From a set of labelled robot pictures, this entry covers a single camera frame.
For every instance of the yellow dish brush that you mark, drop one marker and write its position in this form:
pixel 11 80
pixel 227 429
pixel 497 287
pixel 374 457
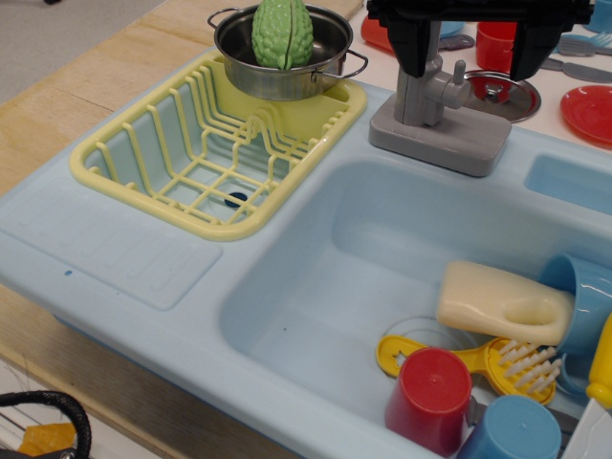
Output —
pixel 510 367

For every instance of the orange object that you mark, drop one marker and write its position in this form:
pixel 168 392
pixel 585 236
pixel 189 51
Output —
pixel 45 439

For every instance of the grey toy faucet with lever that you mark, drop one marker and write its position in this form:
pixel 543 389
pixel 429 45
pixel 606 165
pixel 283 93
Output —
pixel 427 120

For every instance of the steel pot lid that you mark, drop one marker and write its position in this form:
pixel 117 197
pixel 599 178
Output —
pixel 496 94

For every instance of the red cup behind faucet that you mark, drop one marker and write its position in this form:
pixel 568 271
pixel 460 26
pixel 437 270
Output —
pixel 375 35

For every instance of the blue cup lying sideways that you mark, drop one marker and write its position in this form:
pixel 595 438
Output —
pixel 590 285

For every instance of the steel pot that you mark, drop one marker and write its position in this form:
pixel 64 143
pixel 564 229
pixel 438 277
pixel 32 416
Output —
pixel 332 57

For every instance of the yellow toy bottle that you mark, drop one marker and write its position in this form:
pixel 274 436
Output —
pixel 599 387

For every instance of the red plate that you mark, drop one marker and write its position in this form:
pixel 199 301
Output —
pixel 587 112

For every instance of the grey toy knife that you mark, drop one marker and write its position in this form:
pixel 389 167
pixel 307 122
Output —
pixel 577 71

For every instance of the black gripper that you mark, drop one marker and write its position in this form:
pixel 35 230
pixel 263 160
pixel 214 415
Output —
pixel 409 36

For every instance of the grey toy spatula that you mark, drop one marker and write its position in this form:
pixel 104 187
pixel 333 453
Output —
pixel 585 46

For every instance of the white object corner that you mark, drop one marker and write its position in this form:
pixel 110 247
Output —
pixel 592 436

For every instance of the red cup on table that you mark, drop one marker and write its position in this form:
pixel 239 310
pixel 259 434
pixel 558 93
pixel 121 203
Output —
pixel 494 45

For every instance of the blue cup front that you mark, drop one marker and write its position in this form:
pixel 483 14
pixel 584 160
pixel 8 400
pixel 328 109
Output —
pixel 513 427

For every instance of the light blue toy sink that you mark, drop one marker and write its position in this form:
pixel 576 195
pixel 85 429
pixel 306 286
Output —
pixel 266 343

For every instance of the yellow dish rack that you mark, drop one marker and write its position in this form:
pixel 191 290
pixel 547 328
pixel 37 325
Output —
pixel 205 157

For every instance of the green toy vegetable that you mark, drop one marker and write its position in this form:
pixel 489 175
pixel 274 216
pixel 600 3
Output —
pixel 282 35

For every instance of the cream toy bottle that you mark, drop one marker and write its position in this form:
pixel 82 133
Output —
pixel 489 301

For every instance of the red cup in sink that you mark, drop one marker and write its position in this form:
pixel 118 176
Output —
pixel 430 401

